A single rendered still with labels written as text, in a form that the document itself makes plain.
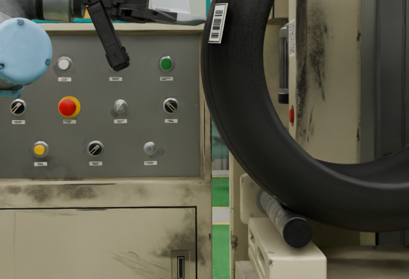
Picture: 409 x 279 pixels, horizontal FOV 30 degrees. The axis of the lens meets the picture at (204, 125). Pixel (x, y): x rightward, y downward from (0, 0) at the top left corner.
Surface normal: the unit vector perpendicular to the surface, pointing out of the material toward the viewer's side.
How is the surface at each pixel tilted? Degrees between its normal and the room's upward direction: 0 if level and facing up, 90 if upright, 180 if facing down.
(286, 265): 90
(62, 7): 118
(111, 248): 90
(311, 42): 90
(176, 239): 90
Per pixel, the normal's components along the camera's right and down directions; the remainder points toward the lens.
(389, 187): 0.03, 0.24
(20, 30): 0.51, 0.03
